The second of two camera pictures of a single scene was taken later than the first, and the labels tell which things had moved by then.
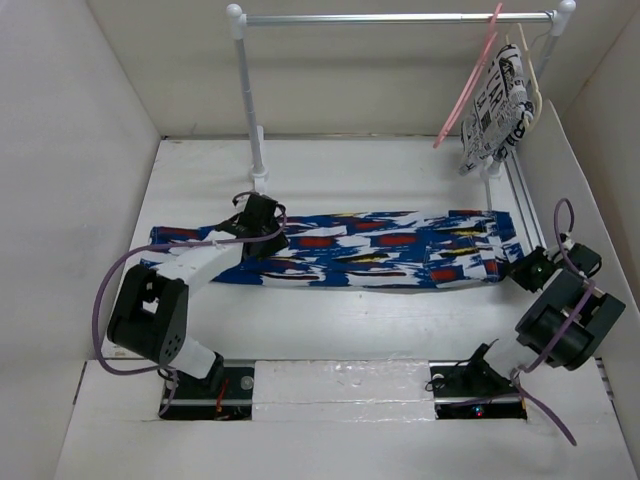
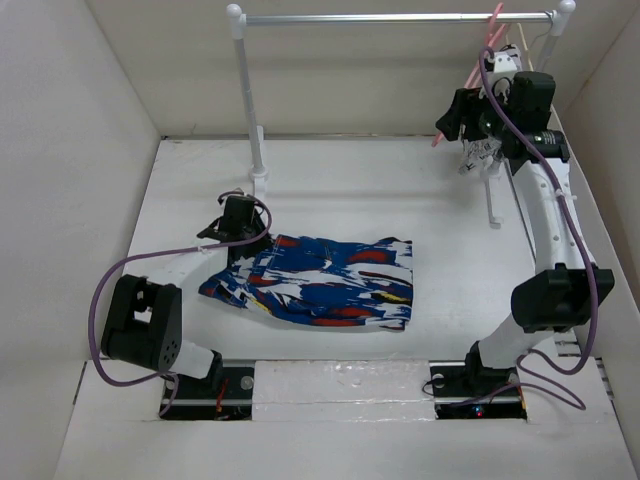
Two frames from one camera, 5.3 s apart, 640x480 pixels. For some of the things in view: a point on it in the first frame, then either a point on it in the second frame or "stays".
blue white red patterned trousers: [424, 250] -> [362, 283]
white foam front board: [342, 390] stays
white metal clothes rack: [492, 170] stays
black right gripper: [519, 272] -> [484, 99]
